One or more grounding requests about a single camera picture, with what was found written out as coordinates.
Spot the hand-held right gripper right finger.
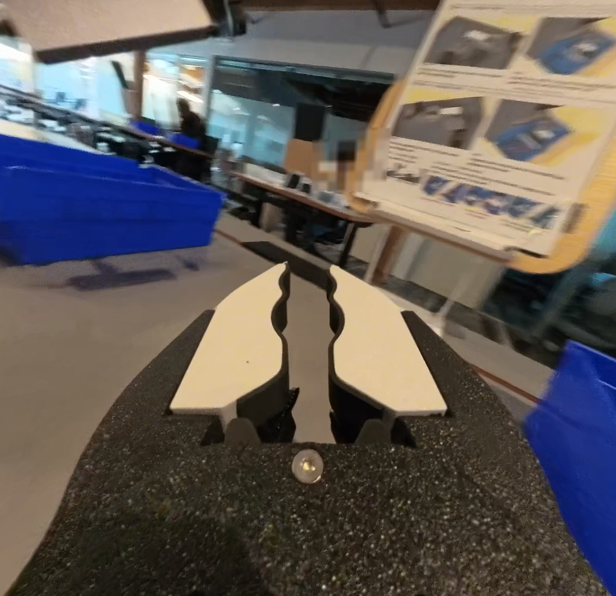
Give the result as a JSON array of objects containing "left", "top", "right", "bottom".
[{"left": 327, "top": 264, "right": 449, "bottom": 421}]

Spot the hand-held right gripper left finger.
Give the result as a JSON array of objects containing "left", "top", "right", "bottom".
[{"left": 168, "top": 262, "right": 295, "bottom": 421}]

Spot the blue plastic bin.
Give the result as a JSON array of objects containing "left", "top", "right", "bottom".
[
  {"left": 0, "top": 164, "right": 226, "bottom": 266},
  {"left": 0, "top": 133, "right": 162, "bottom": 173},
  {"left": 524, "top": 340, "right": 616, "bottom": 596}
]

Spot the wooden office table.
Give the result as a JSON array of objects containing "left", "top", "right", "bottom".
[{"left": 230, "top": 170, "right": 376, "bottom": 267}]

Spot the instruction sheet on stand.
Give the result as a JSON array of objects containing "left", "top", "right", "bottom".
[{"left": 346, "top": 0, "right": 616, "bottom": 289}]

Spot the long office table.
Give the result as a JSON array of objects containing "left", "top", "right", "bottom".
[{"left": 0, "top": 84, "right": 215, "bottom": 173}]

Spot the wooden display stand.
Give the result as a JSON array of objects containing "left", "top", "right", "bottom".
[{"left": 286, "top": 139, "right": 321, "bottom": 173}]

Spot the black display board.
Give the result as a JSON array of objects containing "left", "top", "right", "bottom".
[{"left": 295, "top": 104, "right": 324, "bottom": 140}]

